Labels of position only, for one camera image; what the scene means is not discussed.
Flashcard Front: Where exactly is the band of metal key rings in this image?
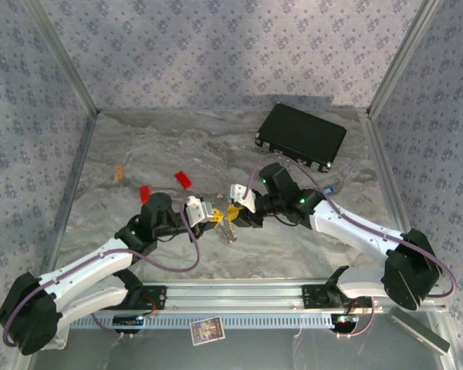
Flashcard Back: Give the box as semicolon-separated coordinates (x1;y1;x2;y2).
215;222;238;246

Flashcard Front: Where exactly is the black case with metal latches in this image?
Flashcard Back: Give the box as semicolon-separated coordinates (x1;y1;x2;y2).
254;103;348;173

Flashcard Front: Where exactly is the black mounting plate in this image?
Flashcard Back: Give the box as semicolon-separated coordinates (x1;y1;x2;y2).
301;284;373;309
129;284;167;311

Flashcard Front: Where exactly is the picture card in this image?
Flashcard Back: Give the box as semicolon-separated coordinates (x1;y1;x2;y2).
190;316;226;347

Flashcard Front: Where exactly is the small circuit board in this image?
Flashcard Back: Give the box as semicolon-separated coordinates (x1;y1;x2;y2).
113;314;144;329
330;313;360;333

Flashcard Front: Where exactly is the grey metal bar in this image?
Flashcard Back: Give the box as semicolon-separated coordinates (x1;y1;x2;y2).
386;307;451;355

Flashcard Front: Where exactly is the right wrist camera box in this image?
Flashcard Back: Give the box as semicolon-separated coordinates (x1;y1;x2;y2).
229;183;259;213

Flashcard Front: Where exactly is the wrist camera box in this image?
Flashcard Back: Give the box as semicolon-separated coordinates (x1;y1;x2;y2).
184;195;217;228
229;183;259;213

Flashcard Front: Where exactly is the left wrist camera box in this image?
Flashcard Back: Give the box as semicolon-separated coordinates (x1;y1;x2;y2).
184;195;217;228

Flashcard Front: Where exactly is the purple cable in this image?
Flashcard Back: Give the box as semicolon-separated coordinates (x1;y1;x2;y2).
246;155;458;339
2;200;201;348

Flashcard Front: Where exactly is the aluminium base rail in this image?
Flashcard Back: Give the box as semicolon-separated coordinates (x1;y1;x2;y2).
61;280;448;314

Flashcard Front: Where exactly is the aluminium side rail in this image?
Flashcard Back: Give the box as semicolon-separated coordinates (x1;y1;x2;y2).
52;111;100;251
357;109;428;281

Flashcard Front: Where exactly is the slotted cable duct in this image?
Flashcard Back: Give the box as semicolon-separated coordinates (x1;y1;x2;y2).
69;311;335;331

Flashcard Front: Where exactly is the aluminium frame post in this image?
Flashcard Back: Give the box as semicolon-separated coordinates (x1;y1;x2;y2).
21;0;101;116
366;0;444;120

